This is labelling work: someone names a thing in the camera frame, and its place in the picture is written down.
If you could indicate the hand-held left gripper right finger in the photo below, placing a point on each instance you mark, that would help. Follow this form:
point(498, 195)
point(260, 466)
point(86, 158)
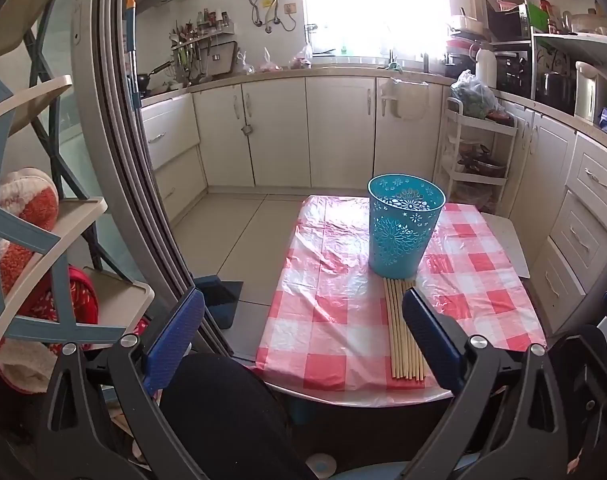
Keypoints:
point(431, 342)

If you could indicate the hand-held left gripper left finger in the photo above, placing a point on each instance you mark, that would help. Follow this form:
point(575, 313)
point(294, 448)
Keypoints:
point(176, 332)

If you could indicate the bundle of wooden chopsticks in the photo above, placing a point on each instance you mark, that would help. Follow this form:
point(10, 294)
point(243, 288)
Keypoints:
point(396, 340)

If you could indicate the teal perforated plastic basket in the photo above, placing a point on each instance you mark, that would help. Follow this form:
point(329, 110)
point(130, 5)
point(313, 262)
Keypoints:
point(398, 240)

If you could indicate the person's black trouser leg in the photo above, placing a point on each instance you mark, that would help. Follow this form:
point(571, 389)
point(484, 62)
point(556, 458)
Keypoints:
point(223, 410)

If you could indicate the red patterned cloth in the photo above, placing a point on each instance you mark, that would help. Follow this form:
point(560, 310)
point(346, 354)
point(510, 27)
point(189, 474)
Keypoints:
point(81, 305)

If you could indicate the red checked plastic tablecloth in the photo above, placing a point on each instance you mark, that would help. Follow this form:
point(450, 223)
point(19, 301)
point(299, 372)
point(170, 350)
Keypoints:
point(333, 310)

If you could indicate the white board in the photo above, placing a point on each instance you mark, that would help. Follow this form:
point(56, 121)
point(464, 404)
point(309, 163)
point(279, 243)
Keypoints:
point(511, 245)

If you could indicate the steel pot with lid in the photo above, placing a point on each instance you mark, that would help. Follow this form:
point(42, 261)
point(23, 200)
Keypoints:
point(481, 164)

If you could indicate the beige and blue shelf rack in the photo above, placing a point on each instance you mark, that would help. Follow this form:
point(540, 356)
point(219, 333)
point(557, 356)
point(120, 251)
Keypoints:
point(13, 240)

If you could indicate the orange and white plush cushion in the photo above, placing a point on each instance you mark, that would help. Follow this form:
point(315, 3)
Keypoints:
point(28, 205)

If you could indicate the white electric kettle pot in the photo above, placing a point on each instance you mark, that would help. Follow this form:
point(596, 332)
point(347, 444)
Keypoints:
point(591, 92)

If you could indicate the white trolley rack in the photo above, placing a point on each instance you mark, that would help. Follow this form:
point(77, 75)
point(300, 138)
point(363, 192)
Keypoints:
point(483, 130)

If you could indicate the shiny steel stockpot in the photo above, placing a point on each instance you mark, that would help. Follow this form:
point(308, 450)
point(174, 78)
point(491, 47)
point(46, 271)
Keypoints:
point(556, 90)

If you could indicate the white lower kitchen cabinets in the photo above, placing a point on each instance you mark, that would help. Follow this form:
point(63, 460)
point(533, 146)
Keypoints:
point(333, 130)

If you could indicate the white hanging bag holder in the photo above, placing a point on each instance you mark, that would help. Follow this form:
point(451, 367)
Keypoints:
point(403, 102)

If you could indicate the plastic bag of vegetables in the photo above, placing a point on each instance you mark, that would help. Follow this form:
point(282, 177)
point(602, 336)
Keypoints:
point(476, 97)

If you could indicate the black toaster oven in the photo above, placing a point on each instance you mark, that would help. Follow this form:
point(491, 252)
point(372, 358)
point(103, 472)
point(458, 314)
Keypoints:
point(513, 70)

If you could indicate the white appliance shelf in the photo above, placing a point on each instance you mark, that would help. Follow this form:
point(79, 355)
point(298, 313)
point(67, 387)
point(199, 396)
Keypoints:
point(583, 42)

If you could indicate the white thermos jug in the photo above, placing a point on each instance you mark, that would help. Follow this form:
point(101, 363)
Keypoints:
point(487, 67)

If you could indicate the small tied plastic bag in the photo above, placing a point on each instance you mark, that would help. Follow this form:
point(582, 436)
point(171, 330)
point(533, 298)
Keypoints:
point(269, 62)
point(301, 60)
point(243, 62)

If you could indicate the green cutting board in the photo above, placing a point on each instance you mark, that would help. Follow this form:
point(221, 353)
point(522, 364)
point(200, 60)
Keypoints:
point(537, 17)

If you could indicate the stack of pots and bowls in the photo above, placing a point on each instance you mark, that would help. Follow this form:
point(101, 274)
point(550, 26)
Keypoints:
point(463, 45)

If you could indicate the black microwave oven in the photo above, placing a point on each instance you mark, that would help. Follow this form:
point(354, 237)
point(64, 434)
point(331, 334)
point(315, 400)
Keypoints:
point(506, 22)

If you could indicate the kitchen window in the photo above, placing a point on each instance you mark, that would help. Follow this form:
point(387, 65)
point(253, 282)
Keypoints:
point(378, 5)

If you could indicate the wall utensil and spice rack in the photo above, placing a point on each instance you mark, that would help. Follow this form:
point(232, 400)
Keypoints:
point(201, 45)

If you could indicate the beige wall socket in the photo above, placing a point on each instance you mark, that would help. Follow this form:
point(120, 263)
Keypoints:
point(289, 8)

